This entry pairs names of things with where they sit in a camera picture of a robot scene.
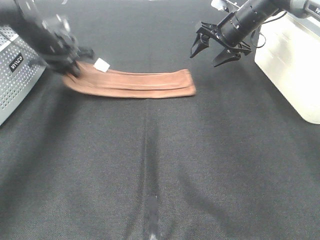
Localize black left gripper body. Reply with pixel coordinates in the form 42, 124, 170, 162
37, 24, 79, 73

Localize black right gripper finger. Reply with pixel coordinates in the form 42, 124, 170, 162
190, 33, 210, 59
212, 49, 241, 67

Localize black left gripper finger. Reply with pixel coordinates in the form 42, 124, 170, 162
76, 46, 95, 61
63, 61, 82, 78

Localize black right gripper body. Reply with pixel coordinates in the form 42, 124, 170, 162
195, 12, 252, 55

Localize brown terry towel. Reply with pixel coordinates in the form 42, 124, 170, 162
62, 58, 197, 99

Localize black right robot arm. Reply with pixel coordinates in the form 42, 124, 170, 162
190, 0, 320, 67

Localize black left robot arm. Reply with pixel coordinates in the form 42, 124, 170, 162
0, 0, 95, 77

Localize grey perforated laundry basket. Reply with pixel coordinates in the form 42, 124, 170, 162
0, 25, 45, 124

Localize white plastic bin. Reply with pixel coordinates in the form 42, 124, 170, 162
254, 14, 320, 125

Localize black table mat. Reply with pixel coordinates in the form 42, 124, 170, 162
0, 0, 320, 240

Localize black tape strip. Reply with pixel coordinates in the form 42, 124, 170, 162
147, 195, 160, 240

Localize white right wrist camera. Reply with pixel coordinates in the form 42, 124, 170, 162
210, 0, 229, 12

